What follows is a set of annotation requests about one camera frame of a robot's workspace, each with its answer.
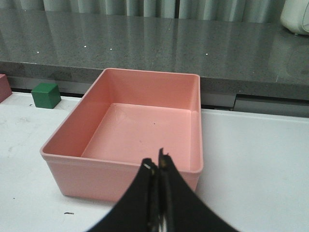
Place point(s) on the white appliance on counter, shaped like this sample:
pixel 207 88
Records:
pixel 295 16

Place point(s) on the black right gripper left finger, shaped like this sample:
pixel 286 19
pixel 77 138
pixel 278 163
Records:
pixel 138 208

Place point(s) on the pink plastic bin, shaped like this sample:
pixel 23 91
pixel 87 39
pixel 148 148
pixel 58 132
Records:
pixel 124 117

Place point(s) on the green cube near bin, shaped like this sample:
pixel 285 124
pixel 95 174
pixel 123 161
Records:
pixel 46 95

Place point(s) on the grey curtain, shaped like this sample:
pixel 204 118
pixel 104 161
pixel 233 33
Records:
pixel 252 11

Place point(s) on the pink cube near bin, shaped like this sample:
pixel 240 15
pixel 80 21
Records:
pixel 5 89

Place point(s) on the grey stone counter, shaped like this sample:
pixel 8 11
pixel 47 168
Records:
pixel 252 67

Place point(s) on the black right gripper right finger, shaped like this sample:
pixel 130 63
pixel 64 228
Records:
pixel 182 210

